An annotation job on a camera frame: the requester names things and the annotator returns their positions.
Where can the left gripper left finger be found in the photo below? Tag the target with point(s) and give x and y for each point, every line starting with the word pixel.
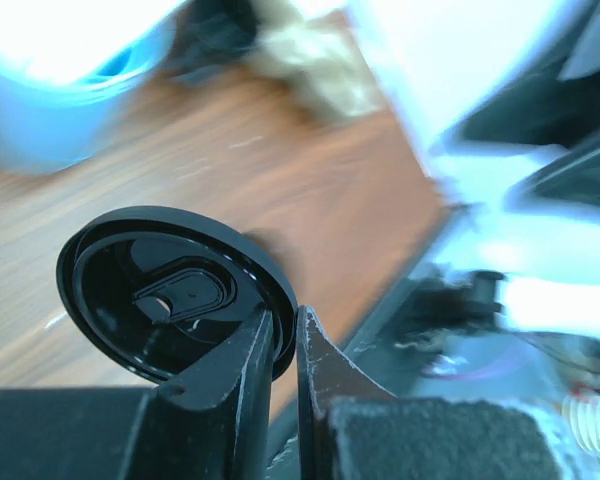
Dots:
pixel 208 422

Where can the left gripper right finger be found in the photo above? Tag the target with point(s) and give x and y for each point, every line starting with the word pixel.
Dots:
pixel 352 428

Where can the black cup lid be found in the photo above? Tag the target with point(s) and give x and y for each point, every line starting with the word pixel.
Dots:
pixel 157 288

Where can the stack of black cups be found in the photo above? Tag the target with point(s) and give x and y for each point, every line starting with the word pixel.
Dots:
pixel 211 34

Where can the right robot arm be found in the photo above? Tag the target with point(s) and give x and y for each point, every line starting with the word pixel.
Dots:
pixel 515 88

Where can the cardboard cup carrier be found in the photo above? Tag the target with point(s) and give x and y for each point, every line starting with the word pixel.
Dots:
pixel 309 46

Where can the blue straw holder cup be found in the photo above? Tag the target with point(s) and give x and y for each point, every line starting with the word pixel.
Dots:
pixel 68 70

